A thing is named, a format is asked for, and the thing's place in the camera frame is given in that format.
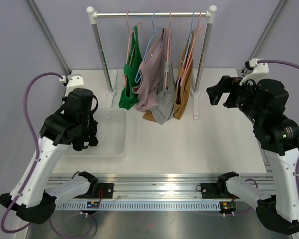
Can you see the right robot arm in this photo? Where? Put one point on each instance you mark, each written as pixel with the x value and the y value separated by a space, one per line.
pixel 263 103

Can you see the mauve pink tank top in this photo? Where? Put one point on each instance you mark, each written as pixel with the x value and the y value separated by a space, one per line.
pixel 151 70

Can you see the white plastic mesh basket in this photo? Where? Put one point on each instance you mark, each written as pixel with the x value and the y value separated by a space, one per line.
pixel 111 134

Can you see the white metal clothes rack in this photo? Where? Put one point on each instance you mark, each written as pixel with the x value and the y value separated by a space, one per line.
pixel 195 91

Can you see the black tank top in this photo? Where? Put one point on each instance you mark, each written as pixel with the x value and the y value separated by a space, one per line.
pixel 78 110

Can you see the tan brown tank top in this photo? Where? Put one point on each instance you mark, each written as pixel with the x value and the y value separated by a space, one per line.
pixel 181 99

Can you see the pink wire hanger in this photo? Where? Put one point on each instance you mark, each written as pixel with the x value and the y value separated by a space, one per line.
pixel 194 47

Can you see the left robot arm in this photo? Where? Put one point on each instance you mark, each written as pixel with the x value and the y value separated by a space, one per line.
pixel 31 201

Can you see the green tank top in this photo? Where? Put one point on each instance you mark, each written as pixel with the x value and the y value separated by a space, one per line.
pixel 128 98

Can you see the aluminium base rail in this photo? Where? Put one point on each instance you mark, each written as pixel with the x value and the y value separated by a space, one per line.
pixel 156 192

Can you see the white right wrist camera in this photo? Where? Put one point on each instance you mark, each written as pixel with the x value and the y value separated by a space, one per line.
pixel 254 71

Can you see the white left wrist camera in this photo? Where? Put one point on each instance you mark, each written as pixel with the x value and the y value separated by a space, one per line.
pixel 71 82

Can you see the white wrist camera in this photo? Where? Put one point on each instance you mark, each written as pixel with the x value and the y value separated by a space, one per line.
pixel 254 71
pixel 71 82

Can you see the grey tank top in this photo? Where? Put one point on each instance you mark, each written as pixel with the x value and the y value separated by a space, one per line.
pixel 163 110

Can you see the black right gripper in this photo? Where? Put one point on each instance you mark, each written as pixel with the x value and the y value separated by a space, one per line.
pixel 230 84

